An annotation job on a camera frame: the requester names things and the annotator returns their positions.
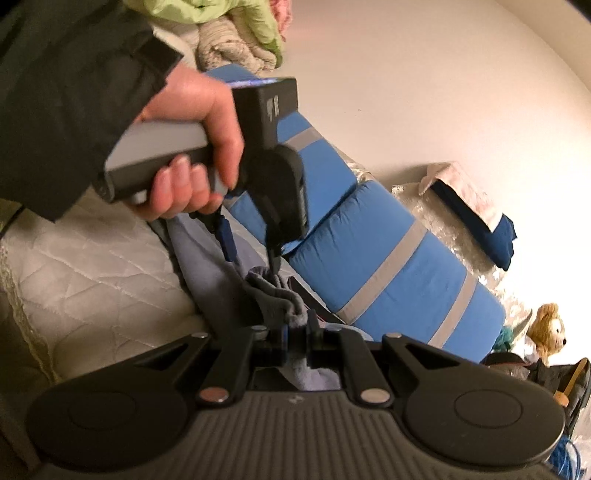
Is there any green garment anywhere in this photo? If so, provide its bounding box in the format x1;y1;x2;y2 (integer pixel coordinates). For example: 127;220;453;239
125;1;284;69

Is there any navy white pillow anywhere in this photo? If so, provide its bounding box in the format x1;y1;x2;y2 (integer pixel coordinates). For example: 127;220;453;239
419;162;518;272

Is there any grey fleece garment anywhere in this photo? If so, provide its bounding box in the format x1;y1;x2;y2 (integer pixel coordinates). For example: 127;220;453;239
149;209;371;391

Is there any tan teddy bear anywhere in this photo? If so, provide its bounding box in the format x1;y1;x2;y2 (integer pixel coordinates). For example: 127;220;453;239
527;303;567;366

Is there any dark jacket sleeve forearm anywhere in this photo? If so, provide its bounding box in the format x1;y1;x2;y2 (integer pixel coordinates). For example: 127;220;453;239
1;1;181;221

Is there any black bag with clutter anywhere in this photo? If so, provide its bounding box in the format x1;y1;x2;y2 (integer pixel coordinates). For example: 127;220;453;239
481;352;590;435

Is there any person's left hand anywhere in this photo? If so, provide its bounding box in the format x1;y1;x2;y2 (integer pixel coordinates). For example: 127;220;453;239
130;64;245;222

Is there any grey quilted bedspread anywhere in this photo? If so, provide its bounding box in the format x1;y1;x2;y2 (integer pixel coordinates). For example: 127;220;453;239
1;191;206;382

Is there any beige knitted blanket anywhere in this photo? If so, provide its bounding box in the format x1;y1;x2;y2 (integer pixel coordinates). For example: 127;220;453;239
197;16;279;74

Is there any blue cable coil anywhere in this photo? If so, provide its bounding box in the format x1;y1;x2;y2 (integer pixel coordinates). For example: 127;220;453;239
546;435;584;480

